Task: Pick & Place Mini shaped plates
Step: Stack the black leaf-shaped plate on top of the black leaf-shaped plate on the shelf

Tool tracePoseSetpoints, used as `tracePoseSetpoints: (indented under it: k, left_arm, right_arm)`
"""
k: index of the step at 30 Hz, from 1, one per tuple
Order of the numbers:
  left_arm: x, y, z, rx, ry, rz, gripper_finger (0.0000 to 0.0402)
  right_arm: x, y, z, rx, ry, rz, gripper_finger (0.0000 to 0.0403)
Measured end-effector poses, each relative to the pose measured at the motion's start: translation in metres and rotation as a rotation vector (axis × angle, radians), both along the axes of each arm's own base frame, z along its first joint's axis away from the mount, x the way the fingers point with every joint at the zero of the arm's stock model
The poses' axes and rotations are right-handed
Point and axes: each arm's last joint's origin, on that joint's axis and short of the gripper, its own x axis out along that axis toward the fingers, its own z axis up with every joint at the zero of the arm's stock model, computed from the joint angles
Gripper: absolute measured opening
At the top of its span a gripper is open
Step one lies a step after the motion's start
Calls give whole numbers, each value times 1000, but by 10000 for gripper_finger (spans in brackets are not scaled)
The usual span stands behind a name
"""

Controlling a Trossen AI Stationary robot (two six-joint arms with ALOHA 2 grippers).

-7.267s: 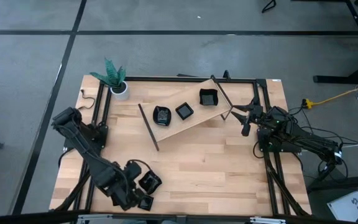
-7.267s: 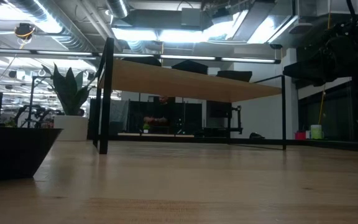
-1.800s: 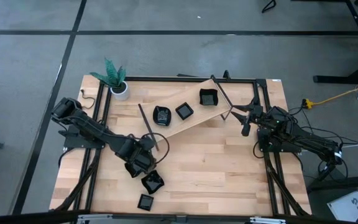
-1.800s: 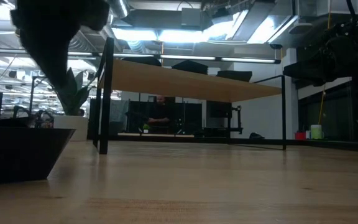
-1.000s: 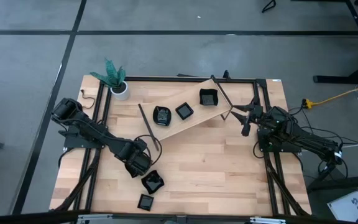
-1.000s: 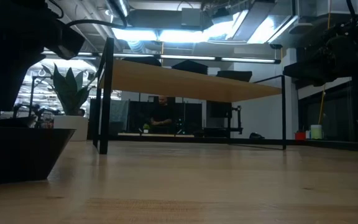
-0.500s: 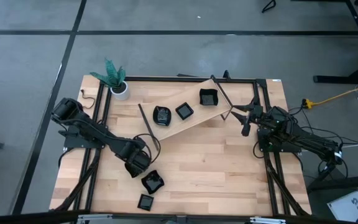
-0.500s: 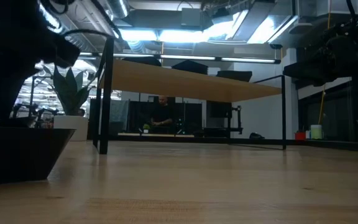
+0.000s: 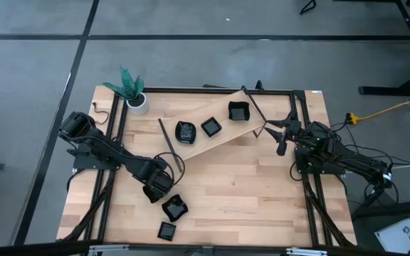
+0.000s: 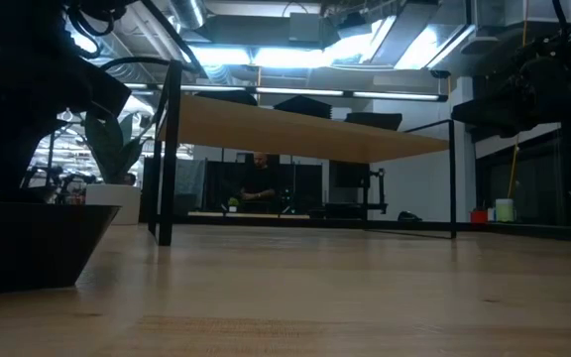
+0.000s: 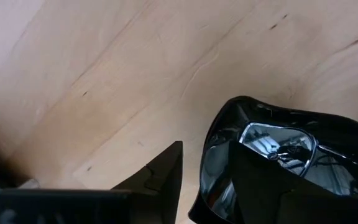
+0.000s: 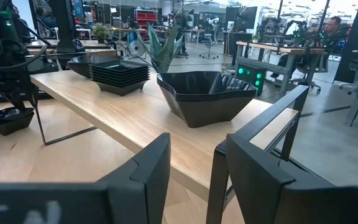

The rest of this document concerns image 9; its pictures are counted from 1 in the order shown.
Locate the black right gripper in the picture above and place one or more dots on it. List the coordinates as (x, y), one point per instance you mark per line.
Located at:
(304, 137)

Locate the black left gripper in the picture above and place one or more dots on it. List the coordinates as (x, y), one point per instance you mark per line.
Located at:
(157, 177)

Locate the black wavy square mini plate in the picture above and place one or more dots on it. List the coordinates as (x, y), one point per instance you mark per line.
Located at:
(174, 208)
(239, 112)

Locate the black leaf-shaped mini plate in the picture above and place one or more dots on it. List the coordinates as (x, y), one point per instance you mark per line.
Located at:
(185, 132)

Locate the small black square mini plate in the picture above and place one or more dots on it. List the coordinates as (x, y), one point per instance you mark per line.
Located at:
(166, 231)
(211, 127)

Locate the wooden shelf riser black frame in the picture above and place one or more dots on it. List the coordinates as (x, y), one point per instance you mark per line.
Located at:
(205, 142)

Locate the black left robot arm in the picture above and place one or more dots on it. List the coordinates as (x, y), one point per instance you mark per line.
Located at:
(102, 149)

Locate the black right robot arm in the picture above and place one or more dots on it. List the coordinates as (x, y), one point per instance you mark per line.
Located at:
(351, 161)

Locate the yellow black plug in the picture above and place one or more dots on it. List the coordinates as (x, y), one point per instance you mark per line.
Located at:
(350, 117)

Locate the green plant in white pot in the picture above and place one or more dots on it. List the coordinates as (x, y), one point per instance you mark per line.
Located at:
(137, 105)

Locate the black crossbeam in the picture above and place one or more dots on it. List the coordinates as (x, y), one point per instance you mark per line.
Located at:
(30, 250)

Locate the white cardboard box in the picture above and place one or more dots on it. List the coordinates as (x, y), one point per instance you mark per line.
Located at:
(399, 236)

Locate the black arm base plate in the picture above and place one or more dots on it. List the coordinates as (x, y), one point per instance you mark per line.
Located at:
(84, 163)
(336, 170)

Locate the silver bracket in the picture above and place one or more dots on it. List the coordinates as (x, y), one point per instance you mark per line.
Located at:
(306, 252)
(109, 250)

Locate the black table frame rails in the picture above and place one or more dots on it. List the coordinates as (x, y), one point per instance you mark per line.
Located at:
(87, 231)
(311, 220)

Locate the black table edge rail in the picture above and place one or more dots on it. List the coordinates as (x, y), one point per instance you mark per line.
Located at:
(173, 90)

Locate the black desk frame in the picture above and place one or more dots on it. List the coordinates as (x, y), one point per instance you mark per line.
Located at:
(386, 90)

